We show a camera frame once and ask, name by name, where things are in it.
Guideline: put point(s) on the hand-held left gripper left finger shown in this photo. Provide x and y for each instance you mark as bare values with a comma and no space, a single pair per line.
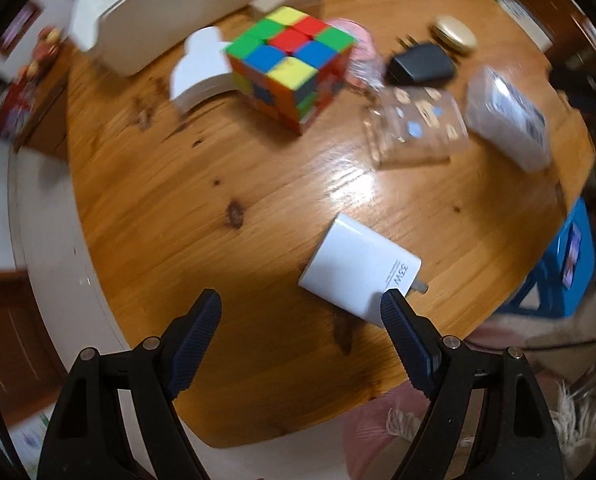
198,345

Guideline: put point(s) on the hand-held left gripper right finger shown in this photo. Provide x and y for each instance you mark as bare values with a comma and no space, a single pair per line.
409,347

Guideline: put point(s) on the white power adapter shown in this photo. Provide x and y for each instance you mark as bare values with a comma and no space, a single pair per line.
353,265

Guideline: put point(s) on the white cloud-shaped block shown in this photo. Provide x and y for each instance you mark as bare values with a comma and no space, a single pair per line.
200,65

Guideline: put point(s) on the multicoloured puzzle cube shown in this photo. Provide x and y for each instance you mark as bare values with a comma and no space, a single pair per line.
288,60

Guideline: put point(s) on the pink correction tape dispenser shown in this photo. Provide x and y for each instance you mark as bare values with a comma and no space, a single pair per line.
362,45

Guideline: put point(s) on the round gold tin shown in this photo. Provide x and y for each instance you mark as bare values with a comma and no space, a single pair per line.
454,34

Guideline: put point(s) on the white plastic storage bin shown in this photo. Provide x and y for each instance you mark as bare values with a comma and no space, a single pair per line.
143,15

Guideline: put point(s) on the pink tasselled rug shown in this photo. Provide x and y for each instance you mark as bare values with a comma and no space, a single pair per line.
373,425

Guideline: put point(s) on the beige shaggy rug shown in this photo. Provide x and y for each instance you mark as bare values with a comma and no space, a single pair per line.
578,350

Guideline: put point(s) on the blue plastic stool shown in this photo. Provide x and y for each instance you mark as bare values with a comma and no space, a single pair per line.
573,260

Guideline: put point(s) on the black power adapter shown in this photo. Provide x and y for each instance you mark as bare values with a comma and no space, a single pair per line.
420,65

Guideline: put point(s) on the bowl of peaches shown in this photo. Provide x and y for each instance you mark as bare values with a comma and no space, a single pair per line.
43,52

